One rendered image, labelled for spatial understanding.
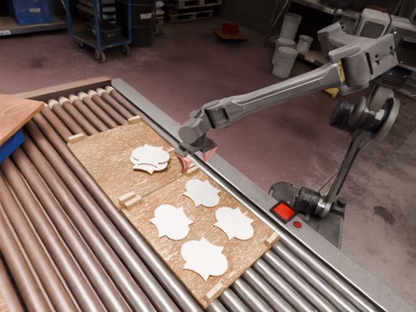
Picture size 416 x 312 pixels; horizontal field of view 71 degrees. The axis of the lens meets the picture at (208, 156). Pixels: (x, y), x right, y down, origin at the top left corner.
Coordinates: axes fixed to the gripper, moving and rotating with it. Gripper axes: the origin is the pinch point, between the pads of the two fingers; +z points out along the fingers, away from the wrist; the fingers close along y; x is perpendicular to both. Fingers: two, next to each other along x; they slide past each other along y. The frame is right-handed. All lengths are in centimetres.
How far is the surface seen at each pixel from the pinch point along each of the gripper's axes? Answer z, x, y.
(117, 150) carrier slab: 7.7, 34.8, -10.0
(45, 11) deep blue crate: 22, 430, 113
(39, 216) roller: 12, 22, -46
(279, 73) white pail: 75, 159, 328
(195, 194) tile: 11.1, -2.4, -1.3
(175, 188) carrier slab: 11.2, 4.8, -4.9
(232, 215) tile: 12.8, -17.2, 2.1
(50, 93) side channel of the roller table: 0, 88, -13
